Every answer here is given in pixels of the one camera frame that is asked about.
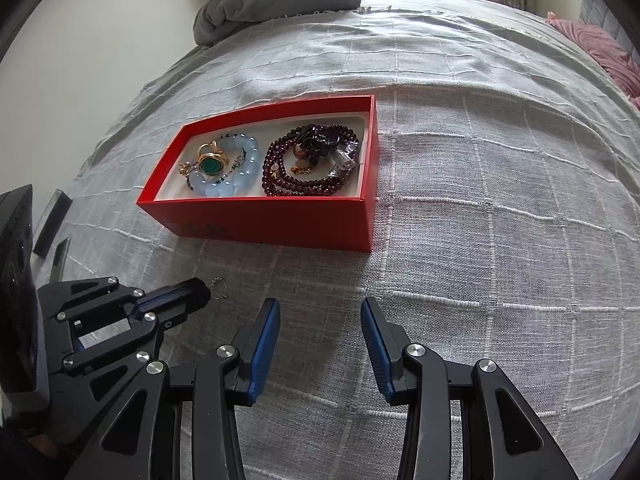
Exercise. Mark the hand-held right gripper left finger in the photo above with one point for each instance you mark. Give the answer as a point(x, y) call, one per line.
point(262, 350)

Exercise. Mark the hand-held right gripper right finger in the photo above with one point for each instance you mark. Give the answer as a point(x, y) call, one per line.
point(377, 350)

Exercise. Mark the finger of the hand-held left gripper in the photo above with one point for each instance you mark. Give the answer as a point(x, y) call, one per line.
point(180, 310)
point(170, 294)

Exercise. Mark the red cardboard box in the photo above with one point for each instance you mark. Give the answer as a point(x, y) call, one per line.
point(280, 222)

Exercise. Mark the black flower ornament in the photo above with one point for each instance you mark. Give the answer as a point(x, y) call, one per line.
point(316, 144)

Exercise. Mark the person's left forearm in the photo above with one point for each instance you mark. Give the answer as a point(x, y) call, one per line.
point(25, 460)

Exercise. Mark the dark flat board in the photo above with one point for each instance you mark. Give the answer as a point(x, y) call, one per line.
point(52, 221)

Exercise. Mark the grey checked bedspread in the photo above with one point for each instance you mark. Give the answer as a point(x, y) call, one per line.
point(475, 210)

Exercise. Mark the pink velvet pillow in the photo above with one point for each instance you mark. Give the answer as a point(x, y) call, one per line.
point(600, 45)

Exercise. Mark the grey quilted headboard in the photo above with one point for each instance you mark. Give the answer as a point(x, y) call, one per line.
point(602, 10)

